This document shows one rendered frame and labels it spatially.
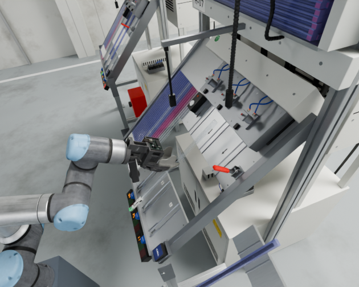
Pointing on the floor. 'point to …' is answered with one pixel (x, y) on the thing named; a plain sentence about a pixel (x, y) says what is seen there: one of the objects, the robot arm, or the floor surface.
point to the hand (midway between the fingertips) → (174, 163)
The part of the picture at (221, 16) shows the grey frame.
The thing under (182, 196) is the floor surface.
